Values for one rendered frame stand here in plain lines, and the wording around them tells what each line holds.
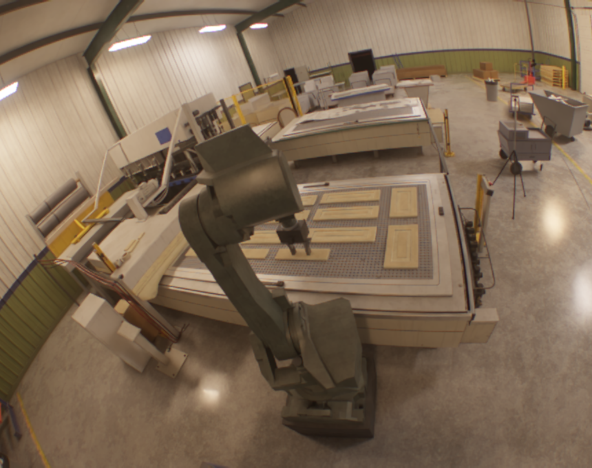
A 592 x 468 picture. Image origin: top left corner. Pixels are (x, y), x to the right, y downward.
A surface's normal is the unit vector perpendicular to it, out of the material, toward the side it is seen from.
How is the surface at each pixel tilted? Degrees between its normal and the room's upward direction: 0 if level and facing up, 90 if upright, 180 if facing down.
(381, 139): 90
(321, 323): 0
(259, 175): 65
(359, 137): 90
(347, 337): 16
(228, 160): 42
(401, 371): 0
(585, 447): 0
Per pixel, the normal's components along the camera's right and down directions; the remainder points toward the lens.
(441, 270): -0.30, -0.76
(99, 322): 0.90, -0.02
